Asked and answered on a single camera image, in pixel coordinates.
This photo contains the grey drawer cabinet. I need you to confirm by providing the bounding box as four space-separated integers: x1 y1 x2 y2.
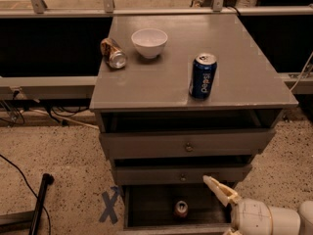
89 14 299 235

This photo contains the white bowl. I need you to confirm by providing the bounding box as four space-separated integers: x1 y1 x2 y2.
131 28 168 59

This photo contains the brown can lying down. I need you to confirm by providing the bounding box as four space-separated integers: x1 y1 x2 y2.
100 38 127 70

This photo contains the blue pepsi can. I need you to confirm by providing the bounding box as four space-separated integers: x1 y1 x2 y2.
189 53 217 100

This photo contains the white cable at right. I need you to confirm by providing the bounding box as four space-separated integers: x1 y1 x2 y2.
289 51 313 93

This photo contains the black floor cable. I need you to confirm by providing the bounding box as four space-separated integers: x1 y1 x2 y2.
0 154 52 235

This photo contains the blue tape cross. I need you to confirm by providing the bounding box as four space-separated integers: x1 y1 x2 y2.
99 186 119 224

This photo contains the grey top drawer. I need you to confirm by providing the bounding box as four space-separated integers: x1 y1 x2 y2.
100 110 279 160

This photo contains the grey middle drawer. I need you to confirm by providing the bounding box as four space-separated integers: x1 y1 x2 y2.
112 156 251 185

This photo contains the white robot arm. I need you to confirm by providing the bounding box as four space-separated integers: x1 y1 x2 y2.
202 175 313 235

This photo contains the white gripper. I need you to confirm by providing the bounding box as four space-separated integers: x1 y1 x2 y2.
202 175 300 235

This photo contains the black metal leg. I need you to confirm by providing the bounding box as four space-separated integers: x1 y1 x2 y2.
0 172 55 235

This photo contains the grey drawer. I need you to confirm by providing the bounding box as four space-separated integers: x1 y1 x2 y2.
112 156 251 185
100 110 279 160
118 183 231 235

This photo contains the red coke can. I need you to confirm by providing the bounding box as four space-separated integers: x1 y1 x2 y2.
174 201 189 218

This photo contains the grey metal railing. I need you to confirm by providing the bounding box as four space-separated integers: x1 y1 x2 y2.
0 0 313 18

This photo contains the grey bottom drawer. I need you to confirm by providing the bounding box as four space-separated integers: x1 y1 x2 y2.
118 183 231 235

